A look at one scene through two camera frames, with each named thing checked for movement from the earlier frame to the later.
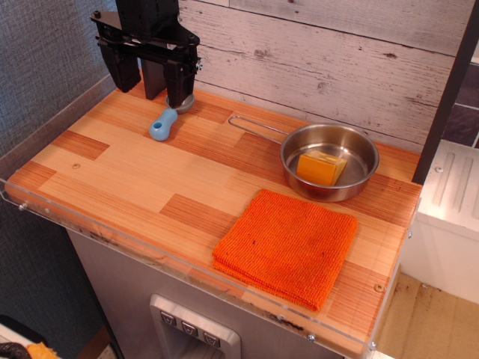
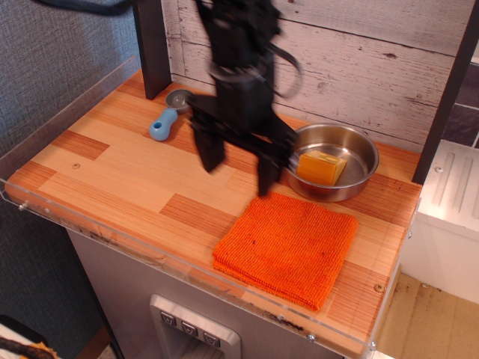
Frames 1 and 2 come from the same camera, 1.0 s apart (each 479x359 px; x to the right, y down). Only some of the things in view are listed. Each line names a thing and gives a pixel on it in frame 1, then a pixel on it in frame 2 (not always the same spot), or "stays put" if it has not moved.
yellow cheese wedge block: x=319 y=168 stays put
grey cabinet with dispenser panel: x=154 y=310 stays put
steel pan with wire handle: x=325 y=162 stays put
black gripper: x=151 y=27 → x=243 y=109
